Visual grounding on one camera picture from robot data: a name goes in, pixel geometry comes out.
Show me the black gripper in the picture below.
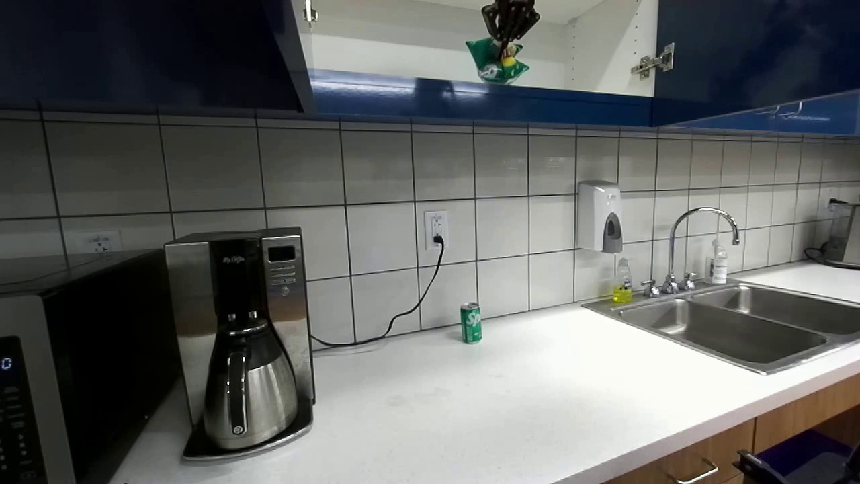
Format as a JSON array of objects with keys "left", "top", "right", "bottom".
[{"left": 479, "top": 0, "right": 542, "bottom": 45}]

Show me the green snack packet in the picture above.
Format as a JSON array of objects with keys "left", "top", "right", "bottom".
[{"left": 465, "top": 34, "right": 531, "bottom": 85}]

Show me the open white cabinet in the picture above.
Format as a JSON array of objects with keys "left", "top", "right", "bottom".
[{"left": 292, "top": 0, "right": 670, "bottom": 130}]

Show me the blue cabinet door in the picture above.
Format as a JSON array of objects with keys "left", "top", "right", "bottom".
[
  {"left": 263, "top": 0, "right": 318, "bottom": 115},
  {"left": 655, "top": 0, "right": 860, "bottom": 130}
]

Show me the closed blue upper cabinet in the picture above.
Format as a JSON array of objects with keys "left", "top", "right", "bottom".
[
  {"left": 0, "top": 0, "right": 304, "bottom": 115},
  {"left": 666, "top": 85, "right": 860, "bottom": 139}
]

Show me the wooden lower cabinet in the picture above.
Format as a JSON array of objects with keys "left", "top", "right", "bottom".
[{"left": 607, "top": 375, "right": 860, "bottom": 484}]

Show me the steel gooseneck faucet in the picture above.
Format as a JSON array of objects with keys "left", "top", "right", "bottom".
[{"left": 664, "top": 205, "right": 745, "bottom": 293}]

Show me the yellow dish soap bottle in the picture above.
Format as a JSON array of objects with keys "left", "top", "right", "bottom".
[{"left": 605, "top": 254, "right": 636, "bottom": 309}]

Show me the green soda can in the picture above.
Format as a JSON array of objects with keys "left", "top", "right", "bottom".
[{"left": 456, "top": 301, "right": 486, "bottom": 348}]

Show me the white pump bottle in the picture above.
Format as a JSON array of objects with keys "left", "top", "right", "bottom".
[{"left": 706, "top": 236, "right": 734, "bottom": 288}]

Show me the black steel coffee maker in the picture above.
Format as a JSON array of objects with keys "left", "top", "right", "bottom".
[{"left": 164, "top": 225, "right": 318, "bottom": 466}]

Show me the stainless steel sink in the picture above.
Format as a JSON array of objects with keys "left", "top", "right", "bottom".
[{"left": 586, "top": 280, "right": 860, "bottom": 376}]

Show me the dark countertop rack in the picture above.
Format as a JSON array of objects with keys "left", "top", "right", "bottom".
[{"left": 804, "top": 197, "right": 860, "bottom": 270}]

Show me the steel coffee carafe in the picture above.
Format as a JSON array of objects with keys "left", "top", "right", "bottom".
[{"left": 198, "top": 307, "right": 304, "bottom": 454}]

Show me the black steel microwave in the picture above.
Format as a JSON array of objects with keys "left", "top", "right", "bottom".
[{"left": 0, "top": 254, "right": 182, "bottom": 484}]

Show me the blue chair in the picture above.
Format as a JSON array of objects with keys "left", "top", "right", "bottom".
[{"left": 734, "top": 427, "right": 860, "bottom": 484}]

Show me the white wall soap dispenser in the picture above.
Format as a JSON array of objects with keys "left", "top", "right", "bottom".
[{"left": 574, "top": 181, "right": 625, "bottom": 256}]

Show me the white wall outlet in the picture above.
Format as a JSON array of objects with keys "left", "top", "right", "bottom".
[
  {"left": 84, "top": 231, "right": 123, "bottom": 260},
  {"left": 422, "top": 206, "right": 452, "bottom": 254}
]

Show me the black power cord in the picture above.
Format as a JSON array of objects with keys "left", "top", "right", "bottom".
[{"left": 308, "top": 235, "right": 448, "bottom": 352}]

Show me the metal drawer handle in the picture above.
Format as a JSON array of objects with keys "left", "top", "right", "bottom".
[{"left": 666, "top": 458, "right": 723, "bottom": 484}]

